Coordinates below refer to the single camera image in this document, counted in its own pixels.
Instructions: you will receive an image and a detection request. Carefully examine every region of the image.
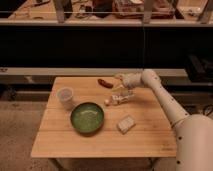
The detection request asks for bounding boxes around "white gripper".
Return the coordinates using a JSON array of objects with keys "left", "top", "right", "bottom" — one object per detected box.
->
[{"left": 114, "top": 74, "right": 142, "bottom": 91}]

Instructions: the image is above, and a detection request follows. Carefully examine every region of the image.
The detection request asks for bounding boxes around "white sponge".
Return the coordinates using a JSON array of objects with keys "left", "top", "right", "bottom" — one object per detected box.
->
[{"left": 117, "top": 116, "right": 135, "bottom": 134}]

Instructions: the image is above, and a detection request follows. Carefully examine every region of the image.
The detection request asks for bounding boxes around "white plastic bottle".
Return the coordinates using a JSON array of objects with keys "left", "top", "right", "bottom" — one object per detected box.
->
[{"left": 104, "top": 90, "right": 134, "bottom": 106}]

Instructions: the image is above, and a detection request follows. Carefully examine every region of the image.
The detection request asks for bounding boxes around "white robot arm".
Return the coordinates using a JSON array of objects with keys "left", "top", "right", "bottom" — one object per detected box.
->
[{"left": 116, "top": 69, "right": 213, "bottom": 171}]

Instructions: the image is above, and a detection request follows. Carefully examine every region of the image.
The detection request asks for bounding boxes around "clear plastic cup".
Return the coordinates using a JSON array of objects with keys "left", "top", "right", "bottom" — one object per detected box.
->
[{"left": 57, "top": 87, "right": 73, "bottom": 110}]

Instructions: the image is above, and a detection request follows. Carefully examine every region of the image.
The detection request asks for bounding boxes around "green bowl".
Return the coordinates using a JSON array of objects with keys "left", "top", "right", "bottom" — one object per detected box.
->
[{"left": 70, "top": 102, "right": 105, "bottom": 134}]

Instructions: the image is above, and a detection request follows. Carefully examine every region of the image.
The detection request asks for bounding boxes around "black cable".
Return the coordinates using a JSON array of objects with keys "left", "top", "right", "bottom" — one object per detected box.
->
[{"left": 201, "top": 103, "right": 213, "bottom": 118}]

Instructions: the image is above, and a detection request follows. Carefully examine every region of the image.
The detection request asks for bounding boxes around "wooden table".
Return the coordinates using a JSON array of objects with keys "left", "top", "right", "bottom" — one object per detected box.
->
[{"left": 31, "top": 77, "right": 176, "bottom": 158}]

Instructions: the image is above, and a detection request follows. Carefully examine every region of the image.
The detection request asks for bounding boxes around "long metal shelf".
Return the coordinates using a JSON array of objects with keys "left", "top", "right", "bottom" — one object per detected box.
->
[{"left": 0, "top": 0, "right": 213, "bottom": 27}]

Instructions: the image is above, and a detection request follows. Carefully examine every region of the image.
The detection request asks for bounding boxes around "red chili pepper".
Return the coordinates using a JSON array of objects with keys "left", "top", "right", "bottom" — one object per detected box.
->
[{"left": 98, "top": 79, "right": 113, "bottom": 89}]

